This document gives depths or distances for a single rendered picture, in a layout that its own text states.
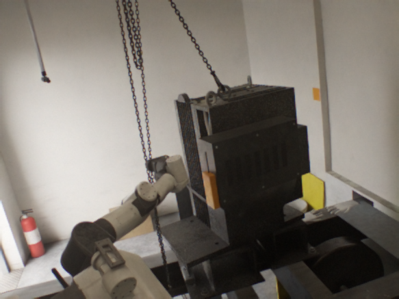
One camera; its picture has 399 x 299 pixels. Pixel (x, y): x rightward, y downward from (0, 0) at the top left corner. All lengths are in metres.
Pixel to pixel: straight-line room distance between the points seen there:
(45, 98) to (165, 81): 1.25
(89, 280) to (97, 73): 3.12
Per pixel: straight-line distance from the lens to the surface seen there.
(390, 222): 2.53
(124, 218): 1.19
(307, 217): 2.55
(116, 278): 0.86
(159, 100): 4.01
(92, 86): 3.97
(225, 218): 1.83
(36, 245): 4.24
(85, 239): 1.08
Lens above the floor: 1.92
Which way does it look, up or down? 16 degrees down
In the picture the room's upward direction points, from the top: 9 degrees counter-clockwise
